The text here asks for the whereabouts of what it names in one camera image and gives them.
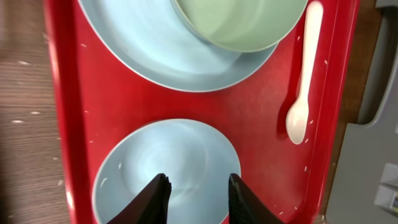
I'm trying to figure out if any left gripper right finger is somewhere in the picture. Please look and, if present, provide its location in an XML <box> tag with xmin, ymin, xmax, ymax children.
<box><xmin>228</xmin><ymin>174</ymin><xmax>284</xmax><ymax>224</ymax></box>

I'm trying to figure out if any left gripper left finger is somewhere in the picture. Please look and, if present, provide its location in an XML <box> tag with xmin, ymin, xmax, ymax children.
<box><xmin>108</xmin><ymin>174</ymin><xmax>172</xmax><ymax>224</ymax></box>

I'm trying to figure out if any small light blue plate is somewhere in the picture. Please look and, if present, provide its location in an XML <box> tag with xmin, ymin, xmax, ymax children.
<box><xmin>91</xmin><ymin>119</ymin><xmax>241</xmax><ymax>223</ymax></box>

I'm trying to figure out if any white plastic spoon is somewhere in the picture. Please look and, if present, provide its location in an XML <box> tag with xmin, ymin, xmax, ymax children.
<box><xmin>285</xmin><ymin>1</ymin><xmax>324</xmax><ymax>144</ymax></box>

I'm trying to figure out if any light green bowl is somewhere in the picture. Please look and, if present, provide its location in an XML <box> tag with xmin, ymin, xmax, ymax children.
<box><xmin>170</xmin><ymin>0</ymin><xmax>308</xmax><ymax>53</ymax></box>

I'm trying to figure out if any grey dishwasher rack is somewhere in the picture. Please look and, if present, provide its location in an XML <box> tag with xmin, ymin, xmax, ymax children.
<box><xmin>325</xmin><ymin>1</ymin><xmax>397</xmax><ymax>224</ymax></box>

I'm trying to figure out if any red serving tray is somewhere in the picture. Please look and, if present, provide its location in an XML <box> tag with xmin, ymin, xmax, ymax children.
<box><xmin>44</xmin><ymin>1</ymin><xmax>359</xmax><ymax>223</ymax></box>

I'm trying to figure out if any large light blue plate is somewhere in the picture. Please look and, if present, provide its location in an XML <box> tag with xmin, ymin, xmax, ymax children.
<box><xmin>78</xmin><ymin>0</ymin><xmax>276</xmax><ymax>93</ymax></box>

